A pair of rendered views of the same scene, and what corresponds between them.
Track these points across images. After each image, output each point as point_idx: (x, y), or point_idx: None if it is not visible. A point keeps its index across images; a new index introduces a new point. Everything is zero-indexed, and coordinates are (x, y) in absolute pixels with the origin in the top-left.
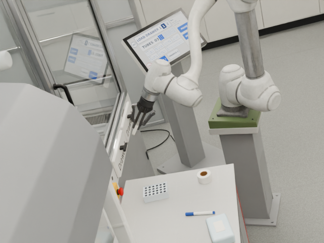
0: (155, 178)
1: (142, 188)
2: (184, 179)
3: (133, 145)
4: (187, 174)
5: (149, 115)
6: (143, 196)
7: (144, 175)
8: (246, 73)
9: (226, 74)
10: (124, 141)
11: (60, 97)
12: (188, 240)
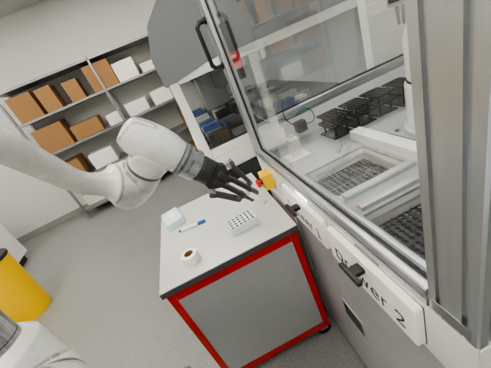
0: (257, 240)
1: (265, 224)
2: (218, 253)
3: (376, 313)
4: (215, 259)
5: (220, 192)
6: (248, 209)
7: (391, 367)
8: (9, 317)
9: (52, 363)
10: (316, 228)
11: (212, 36)
12: (199, 208)
